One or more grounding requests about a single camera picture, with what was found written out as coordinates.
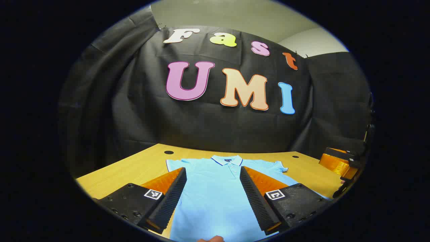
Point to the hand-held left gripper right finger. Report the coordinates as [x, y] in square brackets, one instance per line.
[257, 201]

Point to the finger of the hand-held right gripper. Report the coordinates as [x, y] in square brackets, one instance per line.
[342, 188]
[339, 164]

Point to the light blue T-shirt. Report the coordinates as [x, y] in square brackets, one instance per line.
[215, 201]

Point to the black backdrop cloth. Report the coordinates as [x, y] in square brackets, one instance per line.
[201, 127]

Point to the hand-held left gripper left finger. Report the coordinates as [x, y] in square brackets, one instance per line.
[171, 201]

